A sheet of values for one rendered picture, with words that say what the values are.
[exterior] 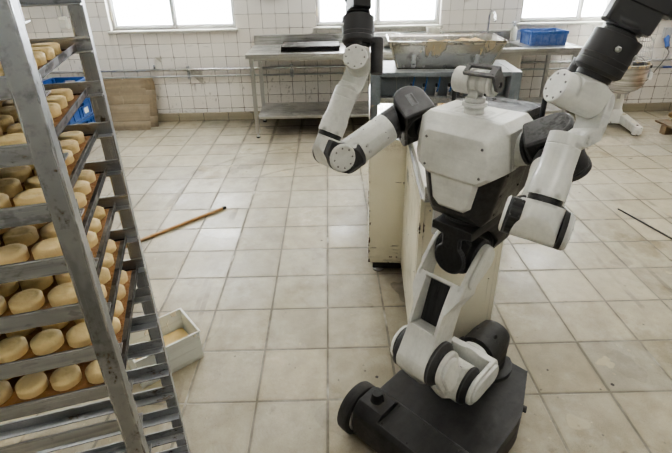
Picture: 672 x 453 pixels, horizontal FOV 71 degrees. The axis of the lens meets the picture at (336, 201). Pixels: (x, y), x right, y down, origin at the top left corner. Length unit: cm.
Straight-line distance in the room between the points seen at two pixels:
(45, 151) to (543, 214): 83
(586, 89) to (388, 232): 184
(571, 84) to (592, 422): 160
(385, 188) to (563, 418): 131
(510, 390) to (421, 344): 65
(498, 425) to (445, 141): 109
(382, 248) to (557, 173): 186
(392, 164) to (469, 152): 130
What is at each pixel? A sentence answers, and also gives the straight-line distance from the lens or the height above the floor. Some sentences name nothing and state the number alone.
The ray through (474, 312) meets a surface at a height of 30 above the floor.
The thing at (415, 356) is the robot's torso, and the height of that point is 59.
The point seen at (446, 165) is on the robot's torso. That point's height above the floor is 116.
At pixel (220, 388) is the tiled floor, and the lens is 226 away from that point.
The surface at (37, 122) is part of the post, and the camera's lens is 72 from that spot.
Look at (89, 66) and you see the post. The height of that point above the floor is 146.
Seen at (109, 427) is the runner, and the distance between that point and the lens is 106.
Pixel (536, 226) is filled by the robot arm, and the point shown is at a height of 118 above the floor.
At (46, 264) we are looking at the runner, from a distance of 84.
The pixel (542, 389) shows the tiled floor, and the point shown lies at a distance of 234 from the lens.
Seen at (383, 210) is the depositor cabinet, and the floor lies 43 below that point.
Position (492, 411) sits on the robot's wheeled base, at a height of 17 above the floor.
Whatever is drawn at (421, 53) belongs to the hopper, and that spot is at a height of 126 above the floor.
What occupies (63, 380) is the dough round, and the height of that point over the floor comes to 97.
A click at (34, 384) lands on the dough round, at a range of 105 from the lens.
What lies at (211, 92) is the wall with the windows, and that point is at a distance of 592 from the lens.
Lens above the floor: 163
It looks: 26 degrees down
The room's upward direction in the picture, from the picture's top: 1 degrees counter-clockwise
